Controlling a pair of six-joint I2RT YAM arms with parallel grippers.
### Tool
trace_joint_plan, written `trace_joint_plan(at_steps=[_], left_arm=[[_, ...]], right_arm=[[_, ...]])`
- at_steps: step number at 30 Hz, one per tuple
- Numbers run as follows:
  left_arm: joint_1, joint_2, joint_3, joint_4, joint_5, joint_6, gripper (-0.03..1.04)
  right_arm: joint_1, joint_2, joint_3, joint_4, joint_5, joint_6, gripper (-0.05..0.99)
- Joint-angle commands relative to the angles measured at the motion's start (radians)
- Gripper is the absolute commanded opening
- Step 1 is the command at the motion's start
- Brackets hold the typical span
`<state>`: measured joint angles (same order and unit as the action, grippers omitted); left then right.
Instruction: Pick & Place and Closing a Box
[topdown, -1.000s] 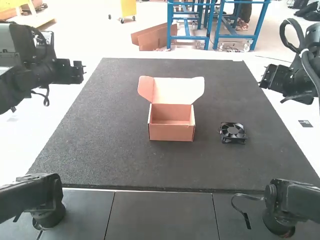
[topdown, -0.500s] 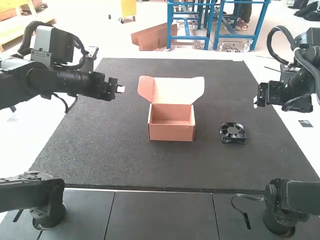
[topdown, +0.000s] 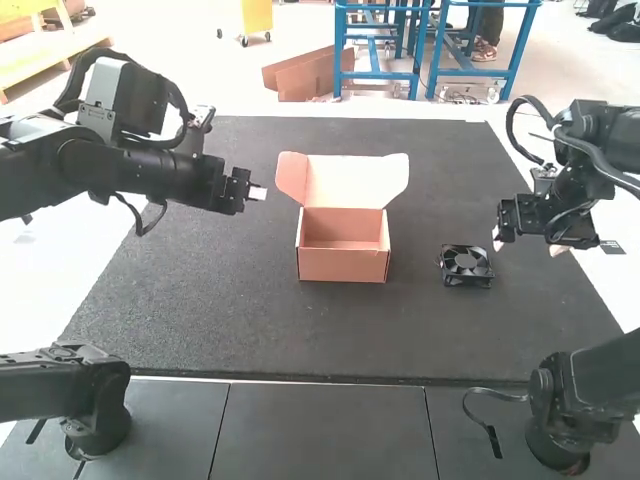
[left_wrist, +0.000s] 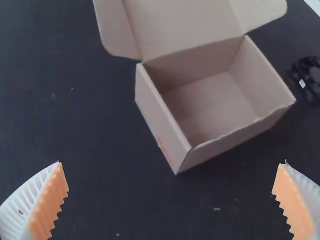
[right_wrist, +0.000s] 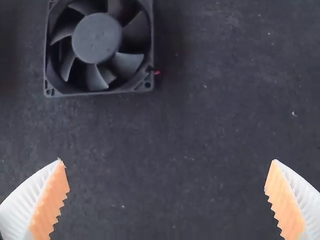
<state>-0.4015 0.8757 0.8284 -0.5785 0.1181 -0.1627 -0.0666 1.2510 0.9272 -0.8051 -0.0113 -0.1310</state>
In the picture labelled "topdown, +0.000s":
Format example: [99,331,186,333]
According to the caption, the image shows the person's legs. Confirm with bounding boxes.
[468,0,505,64]

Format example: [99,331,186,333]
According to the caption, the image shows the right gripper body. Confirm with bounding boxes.
[496,192,601,250]

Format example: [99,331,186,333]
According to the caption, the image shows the yellow cart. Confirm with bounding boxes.
[216,0,276,49]

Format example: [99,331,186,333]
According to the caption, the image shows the black square fan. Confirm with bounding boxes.
[438,243,497,290]

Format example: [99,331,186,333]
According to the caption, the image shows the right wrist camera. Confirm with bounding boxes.
[529,165,561,198]

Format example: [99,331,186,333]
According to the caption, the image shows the cardboard box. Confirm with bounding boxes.
[274,151,411,285]

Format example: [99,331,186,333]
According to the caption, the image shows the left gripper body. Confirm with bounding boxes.
[202,154,252,217]

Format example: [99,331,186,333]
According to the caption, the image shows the dark base panel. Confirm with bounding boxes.
[209,381,442,480]
[424,386,640,480]
[0,377,231,480]

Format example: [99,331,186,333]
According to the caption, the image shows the brown cardboard sheets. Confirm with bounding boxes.
[260,44,357,104]

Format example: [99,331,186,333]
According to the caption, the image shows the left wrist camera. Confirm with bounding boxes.
[179,103,217,157]

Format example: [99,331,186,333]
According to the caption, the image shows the black cable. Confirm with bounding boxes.
[106,191,169,239]
[461,386,531,459]
[505,94,557,169]

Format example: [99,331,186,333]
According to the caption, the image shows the blue metal frame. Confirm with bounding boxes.
[331,0,437,102]
[426,0,543,105]

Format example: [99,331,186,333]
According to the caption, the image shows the wooden pallet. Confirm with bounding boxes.
[0,0,115,105]

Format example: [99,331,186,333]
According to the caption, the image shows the black mat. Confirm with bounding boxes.
[57,115,627,386]

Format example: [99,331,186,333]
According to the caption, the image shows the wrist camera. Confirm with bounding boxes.
[529,165,561,198]
[179,103,217,157]

